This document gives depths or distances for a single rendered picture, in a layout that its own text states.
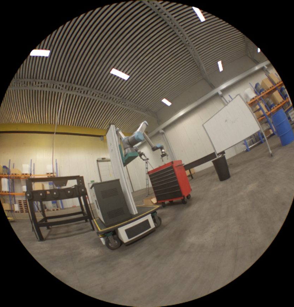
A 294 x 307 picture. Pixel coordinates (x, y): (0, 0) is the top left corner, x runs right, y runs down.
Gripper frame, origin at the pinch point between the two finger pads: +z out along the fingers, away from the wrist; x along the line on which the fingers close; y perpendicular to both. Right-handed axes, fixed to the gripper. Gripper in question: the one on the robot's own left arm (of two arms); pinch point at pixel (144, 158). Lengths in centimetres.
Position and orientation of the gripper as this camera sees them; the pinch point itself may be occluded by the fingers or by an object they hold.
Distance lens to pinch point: 213.2
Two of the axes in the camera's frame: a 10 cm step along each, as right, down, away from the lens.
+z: 6.6, 7.4, -1.3
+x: -3.9, 4.9, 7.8
